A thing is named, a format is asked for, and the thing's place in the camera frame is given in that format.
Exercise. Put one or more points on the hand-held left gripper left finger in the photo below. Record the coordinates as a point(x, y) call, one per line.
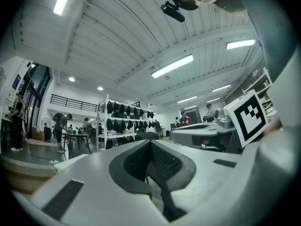
point(94, 187)

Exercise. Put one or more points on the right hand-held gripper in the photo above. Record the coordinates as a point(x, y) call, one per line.
point(249, 119)

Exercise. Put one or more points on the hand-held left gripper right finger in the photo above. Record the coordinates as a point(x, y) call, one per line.
point(207, 173)

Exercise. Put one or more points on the person's right forearm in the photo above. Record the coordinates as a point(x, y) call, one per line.
point(284, 91)

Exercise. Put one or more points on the black office chair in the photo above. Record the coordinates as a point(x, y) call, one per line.
point(147, 135)

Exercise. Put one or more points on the white power strip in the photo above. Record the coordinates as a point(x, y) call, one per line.
point(53, 161)

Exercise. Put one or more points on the white shelf rack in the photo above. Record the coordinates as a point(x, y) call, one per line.
point(106, 135)

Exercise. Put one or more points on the dark table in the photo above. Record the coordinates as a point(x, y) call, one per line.
point(77, 135)

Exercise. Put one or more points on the row of black bags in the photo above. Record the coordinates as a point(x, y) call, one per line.
point(116, 125)

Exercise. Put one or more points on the wooden raised platform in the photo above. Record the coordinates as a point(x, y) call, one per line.
point(23, 173)

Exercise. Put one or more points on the cardboard box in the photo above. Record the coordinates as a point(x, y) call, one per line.
point(37, 133)

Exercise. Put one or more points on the white storage shelf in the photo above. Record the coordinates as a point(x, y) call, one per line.
point(258, 86)

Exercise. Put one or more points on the black standing fan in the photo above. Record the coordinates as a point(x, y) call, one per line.
point(45, 122)

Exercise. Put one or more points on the black railing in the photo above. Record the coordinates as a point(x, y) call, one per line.
point(70, 101)

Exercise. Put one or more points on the round ceiling light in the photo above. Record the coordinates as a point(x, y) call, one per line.
point(100, 88)
point(71, 79)

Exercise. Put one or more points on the black framed glass door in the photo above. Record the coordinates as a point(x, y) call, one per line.
point(37, 91)

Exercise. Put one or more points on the person's torso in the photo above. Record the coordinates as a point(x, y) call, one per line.
point(265, 20)

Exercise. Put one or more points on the black head-mounted camera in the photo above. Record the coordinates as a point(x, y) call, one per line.
point(173, 11)

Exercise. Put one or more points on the blue wall poster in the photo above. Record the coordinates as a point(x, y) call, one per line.
point(16, 81)

